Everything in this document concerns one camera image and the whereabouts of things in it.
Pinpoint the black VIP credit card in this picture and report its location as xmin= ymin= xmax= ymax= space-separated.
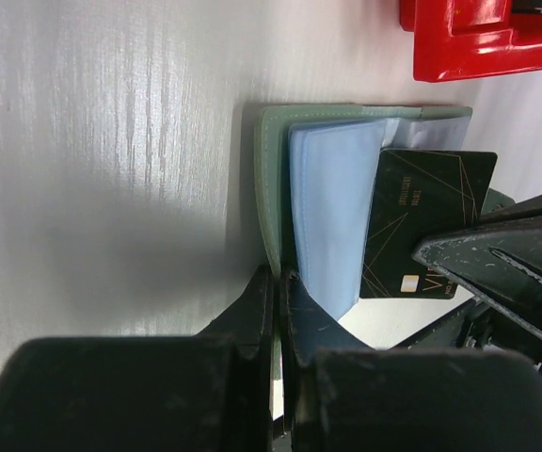
xmin=359 ymin=148 xmax=498 ymax=299

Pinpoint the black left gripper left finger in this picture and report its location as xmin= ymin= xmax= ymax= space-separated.
xmin=0 ymin=266 xmax=274 ymax=451

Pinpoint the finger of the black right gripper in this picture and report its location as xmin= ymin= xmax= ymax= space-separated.
xmin=412 ymin=195 xmax=542 ymax=341

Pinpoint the red plastic card tray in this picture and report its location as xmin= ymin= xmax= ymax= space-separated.
xmin=399 ymin=1 xmax=542 ymax=83

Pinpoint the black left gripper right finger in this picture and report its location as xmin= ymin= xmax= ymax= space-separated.
xmin=279 ymin=270 xmax=542 ymax=451

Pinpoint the green leather card holder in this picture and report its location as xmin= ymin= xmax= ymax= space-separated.
xmin=255 ymin=104 xmax=517 ymax=382

